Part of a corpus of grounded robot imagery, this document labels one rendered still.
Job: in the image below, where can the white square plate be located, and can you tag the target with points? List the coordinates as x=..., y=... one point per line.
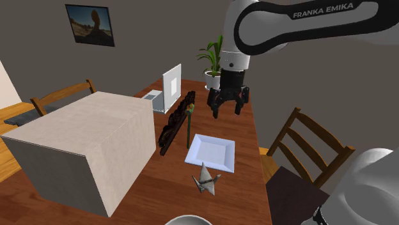
x=212, y=152

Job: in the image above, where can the green plant in white pot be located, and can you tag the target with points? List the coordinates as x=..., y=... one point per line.
x=213, y=78

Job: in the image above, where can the wooden dining table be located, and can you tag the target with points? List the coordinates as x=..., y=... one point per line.
x=162, y=199

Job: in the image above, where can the dark brown carved rack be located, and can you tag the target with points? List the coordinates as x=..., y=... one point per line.
x=174, y=124

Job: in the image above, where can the large beige box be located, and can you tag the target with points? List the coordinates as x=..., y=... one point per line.
x=81, y=137

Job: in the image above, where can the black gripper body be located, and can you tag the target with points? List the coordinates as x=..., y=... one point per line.
x=232, y=80

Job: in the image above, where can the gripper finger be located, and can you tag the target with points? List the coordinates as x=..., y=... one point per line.
x=215, y=101
x=241, y=99

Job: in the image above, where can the grey paper crane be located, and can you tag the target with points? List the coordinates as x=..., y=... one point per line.
x=206, y=182

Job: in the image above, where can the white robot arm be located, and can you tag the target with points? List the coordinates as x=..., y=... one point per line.
x=311, y=21

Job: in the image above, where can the wooden slat-back chair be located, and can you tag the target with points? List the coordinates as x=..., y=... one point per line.
x=307, y=137

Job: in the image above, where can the framed landscape wall picture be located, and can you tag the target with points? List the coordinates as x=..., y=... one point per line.
x=90, y=25

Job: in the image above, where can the green stick with flower top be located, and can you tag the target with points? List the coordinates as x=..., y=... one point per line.
x=188, y=131

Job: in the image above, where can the wooden chair with grey seat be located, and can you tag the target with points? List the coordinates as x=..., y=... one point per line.
x=62, y=93

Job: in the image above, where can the white round bowl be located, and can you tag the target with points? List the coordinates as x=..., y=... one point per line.
x=188, y=220

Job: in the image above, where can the dark robot stand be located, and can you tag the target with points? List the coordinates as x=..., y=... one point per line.
x=293, y=199

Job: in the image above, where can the white open laptop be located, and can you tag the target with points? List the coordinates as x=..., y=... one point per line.
x=170, y=85

